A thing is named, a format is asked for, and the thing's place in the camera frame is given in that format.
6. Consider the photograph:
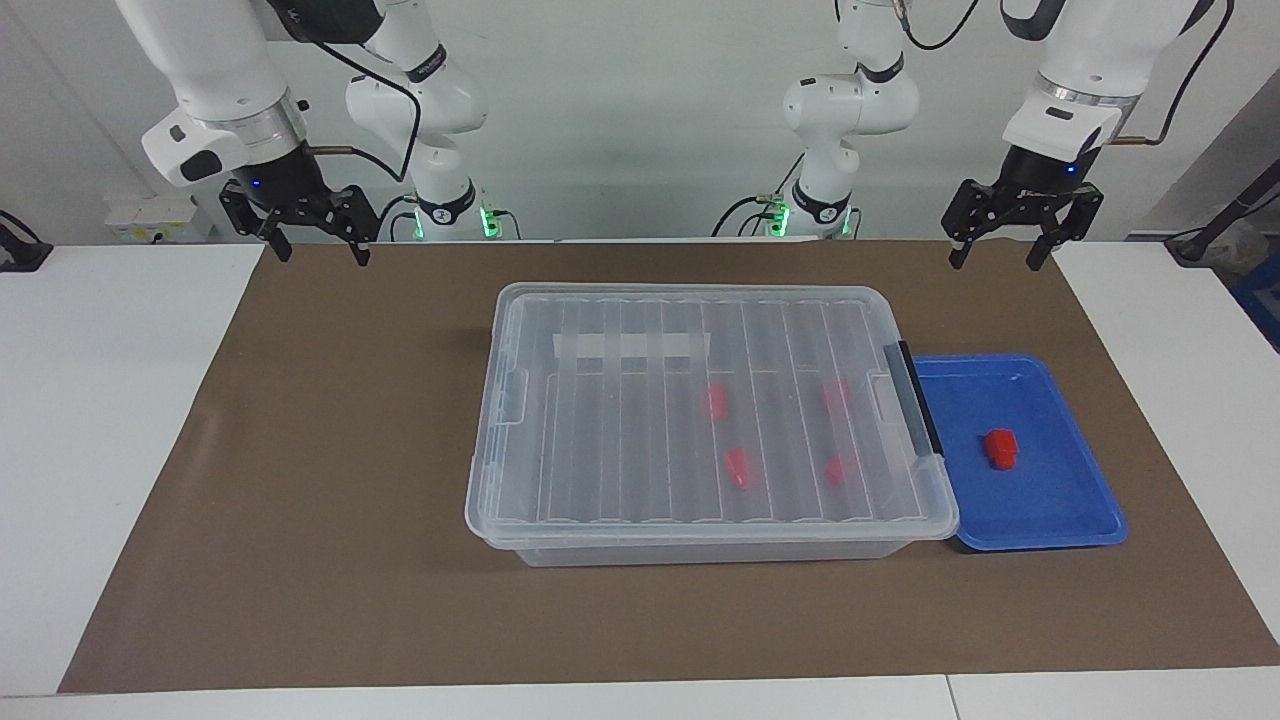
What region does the white wall power strip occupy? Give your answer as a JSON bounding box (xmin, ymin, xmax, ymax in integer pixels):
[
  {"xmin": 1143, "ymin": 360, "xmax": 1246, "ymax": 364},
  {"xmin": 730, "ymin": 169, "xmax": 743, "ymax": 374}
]
[{"xmin": 105, "ymin": 197, "xmax": 216, "ymax": 244}]

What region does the black left base cable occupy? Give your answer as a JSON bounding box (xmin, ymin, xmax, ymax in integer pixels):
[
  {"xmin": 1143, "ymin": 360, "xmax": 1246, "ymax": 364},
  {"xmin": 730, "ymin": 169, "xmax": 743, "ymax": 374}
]
[{"xmin": 712, "ymin": 195, "xmax": 781, "ymax": 238}]

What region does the blue plastic tray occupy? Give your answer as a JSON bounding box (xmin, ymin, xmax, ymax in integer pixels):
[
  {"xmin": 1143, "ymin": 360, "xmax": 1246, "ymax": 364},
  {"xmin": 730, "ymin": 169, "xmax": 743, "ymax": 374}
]
[{"xmin": 912, "ymin": 353, "xmax": 1130, "ymax": 553}]

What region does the black clamp object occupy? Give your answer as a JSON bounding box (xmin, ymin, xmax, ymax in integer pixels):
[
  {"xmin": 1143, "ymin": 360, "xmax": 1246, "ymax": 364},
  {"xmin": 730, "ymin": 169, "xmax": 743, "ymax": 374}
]
[{"xmin": 0, "ymin": 210, "xmax": 53, "ymax": 273}]

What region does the black right base cable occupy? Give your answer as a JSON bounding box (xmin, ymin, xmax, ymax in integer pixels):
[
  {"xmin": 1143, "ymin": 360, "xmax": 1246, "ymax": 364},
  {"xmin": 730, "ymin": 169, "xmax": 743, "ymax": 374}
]
[{"xmin": 375, "ymin": 195, "xmax": 416, "ymax": 241}]

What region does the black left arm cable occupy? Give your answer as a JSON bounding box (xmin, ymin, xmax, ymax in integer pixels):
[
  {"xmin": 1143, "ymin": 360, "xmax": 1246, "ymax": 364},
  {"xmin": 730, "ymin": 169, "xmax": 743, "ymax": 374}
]
[{"xmin": 895, "ymin": 0, "xmax": 1231, "ymax": 148}]

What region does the black stand pole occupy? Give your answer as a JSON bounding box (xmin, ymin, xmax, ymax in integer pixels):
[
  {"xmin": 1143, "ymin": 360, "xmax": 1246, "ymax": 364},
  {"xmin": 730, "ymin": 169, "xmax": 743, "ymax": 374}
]
[{"xmin": 1165, "ymin": 160, "xmax": 1280, "ymax": 266}]

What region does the blue storage crate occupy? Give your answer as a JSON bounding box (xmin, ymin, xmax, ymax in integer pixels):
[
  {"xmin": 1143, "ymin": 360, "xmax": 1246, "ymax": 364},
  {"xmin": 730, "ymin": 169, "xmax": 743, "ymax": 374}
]
[{"xmin": 1232, "ymin": 250, "xmax": 1280, "ymax": 353}]

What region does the clear plastic storage box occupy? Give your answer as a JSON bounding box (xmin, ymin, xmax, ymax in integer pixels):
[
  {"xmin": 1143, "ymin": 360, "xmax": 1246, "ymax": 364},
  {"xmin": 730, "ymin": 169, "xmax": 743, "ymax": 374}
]
[{"xmin": 485, "ymin": 290, "xmax": 959, "ymax": 569}]

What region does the brown table mat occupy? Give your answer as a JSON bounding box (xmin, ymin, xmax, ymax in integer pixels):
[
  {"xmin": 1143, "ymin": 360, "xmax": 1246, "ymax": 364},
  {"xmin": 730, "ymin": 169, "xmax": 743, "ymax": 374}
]
[{"xmin": 58, "ymin": 240, "xmax": 1280, "ymax": 694}]

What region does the black base cable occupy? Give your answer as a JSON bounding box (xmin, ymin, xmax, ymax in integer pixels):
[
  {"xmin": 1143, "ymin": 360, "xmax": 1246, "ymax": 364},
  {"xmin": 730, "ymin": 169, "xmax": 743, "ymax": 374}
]
[
  {"xmin": 375, "ymin": 195, "xmax": 416, "ymax": 241},
  {"xmin": 712, "ymin": 195, "xmax": 781, "ymax": 238}
]

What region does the black box latch handle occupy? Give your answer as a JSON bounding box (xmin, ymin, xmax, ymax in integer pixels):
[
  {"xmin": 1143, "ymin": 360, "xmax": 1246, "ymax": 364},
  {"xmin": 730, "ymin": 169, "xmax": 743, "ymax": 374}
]
[{"xmin": 884, "ymin": 341, "xmax": 945, "ymax": 459}]

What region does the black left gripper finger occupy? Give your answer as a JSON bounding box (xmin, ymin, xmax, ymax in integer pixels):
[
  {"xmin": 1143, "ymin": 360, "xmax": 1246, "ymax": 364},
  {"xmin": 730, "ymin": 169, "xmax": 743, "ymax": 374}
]
[
  {"xmin": 945, "ymin": 180, "xmax": 991, "ymax": 269},
  {"xmin": 1030, "ymin": 185, "xmax": 1105, "ymax": 271}
]

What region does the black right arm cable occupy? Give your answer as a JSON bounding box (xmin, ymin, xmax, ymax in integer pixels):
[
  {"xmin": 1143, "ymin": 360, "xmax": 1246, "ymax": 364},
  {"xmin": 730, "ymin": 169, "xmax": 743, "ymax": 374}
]
[{"xmin": 300, "ymin": 40, "xmax": 421, "ymax": 183}]

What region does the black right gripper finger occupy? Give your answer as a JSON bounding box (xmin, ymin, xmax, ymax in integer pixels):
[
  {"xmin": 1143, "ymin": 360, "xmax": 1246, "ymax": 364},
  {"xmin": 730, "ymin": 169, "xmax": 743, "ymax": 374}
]
[
  {"xmin": 220, "ymin": 185, "xmax": 293, "ymax": 264},
  {"xmin": 332, "ymin": 187, "xmax": 379, "ymax": 267}
]

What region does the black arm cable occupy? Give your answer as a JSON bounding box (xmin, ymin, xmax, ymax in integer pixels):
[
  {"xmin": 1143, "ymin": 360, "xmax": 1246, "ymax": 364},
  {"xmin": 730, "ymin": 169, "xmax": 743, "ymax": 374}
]
[
  {"xmin": 300, "ymin": 40, "xmax": 421, "ymax": 183},
  {"xmin": 895, "ymin": 0, "xmax": 1231, "ymax": 148}
]

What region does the clear ribbed plastic lid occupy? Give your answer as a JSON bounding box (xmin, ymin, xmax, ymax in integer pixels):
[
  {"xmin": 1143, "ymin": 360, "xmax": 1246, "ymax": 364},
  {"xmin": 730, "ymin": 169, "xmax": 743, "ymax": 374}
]
[{"xmin": 464, "ymin": 283, "xmax": 960, "ymax": 546}]

